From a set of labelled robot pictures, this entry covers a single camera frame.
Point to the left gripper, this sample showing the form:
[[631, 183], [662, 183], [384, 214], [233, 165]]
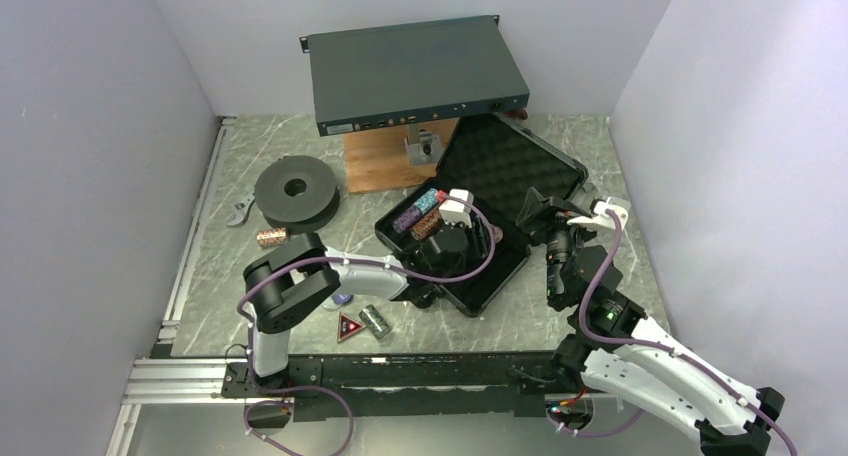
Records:
[[479, 238]]

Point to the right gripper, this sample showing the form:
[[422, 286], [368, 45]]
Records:
[[538, 207]]

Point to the black poker set case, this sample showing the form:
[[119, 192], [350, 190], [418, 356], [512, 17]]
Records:
[[497, 161]]

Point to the green blue chip stack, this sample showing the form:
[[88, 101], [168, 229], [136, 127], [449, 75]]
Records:
[[375, 322]]

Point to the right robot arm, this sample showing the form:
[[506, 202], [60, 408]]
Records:
[[618, 348]]

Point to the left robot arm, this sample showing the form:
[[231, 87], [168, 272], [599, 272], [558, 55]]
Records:
[[288, 284]]

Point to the brown orange chip stack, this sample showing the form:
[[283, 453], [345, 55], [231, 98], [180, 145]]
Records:
[[427, 226]]

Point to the light blue chip stack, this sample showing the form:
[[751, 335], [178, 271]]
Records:
[[427, 201]]

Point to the purple poker chip stack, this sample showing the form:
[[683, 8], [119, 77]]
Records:
[[407, 219]]

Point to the wooden board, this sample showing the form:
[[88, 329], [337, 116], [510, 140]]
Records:
[[377, 160]]

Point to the blue small blind button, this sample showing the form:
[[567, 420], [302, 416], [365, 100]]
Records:
[[342, 299]]

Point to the red black triangle token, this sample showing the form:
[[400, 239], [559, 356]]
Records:
[[348, 327]]

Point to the black filament spool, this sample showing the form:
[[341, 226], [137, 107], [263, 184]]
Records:
[[297, 193]]

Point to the grey rack server box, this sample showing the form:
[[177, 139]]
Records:
[[377, 77]]

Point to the silver wrench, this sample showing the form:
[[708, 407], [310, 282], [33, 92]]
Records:
[[240, 211]]

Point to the grey metal stand bracket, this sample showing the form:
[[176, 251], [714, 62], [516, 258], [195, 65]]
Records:
[[423, 147]]

